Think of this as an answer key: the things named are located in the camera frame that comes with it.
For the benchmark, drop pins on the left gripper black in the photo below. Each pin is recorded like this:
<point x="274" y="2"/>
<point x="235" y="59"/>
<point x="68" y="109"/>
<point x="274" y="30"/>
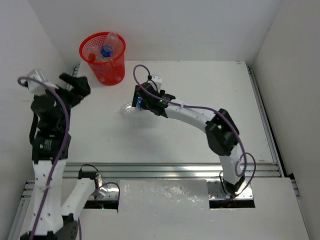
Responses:
<point x="71" y="90"/>

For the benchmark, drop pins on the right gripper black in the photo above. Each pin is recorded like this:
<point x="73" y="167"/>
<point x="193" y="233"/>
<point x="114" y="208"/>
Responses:
<point x="136" y="95"/>

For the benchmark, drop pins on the blue label bottle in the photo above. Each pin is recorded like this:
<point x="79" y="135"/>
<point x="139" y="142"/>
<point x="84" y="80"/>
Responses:
<point x="128" y="110"/>
<point x="109" y="45"/>

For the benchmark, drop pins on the red cap crushed bottle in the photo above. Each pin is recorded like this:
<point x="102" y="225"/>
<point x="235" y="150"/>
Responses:
<point x="96" y="58"/>

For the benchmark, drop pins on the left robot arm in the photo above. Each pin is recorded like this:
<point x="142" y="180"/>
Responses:
<point x="49" y="137"/>

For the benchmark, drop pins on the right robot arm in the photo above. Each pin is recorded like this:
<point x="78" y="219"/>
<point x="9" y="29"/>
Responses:
<point x="222" y="135"/>

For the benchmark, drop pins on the red mesh waste bin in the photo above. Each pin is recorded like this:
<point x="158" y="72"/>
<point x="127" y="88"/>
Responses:
<point x="94" y="42"/>

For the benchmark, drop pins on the left aluminium side rail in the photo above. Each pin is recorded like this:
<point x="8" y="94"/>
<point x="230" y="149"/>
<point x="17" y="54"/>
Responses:
<point x="75" y="70"/>

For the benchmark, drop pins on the aluminium side rail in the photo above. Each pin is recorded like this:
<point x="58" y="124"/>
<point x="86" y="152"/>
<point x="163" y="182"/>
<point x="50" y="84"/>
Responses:
<point x="75" y="70"/>
<point x="272" y="143"/>

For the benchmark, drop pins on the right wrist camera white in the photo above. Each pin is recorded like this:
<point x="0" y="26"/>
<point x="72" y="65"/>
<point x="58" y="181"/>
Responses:
<point x="156" y="82"/>

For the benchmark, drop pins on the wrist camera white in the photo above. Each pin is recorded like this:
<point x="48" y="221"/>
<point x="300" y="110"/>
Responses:
<point x="36" y="88"/>
<point x="156" y="82"/>

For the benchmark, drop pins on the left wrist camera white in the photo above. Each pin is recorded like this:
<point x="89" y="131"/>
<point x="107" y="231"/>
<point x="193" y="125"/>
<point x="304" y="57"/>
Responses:
<point x="36" y="88"/>

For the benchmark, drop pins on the aluminium front rail frame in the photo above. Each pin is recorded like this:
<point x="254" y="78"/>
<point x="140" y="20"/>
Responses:
<point x="167" y="170"/>

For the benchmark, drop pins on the right aluminium side rail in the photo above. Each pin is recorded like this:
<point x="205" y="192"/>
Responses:
<point x="272" y="143"/>

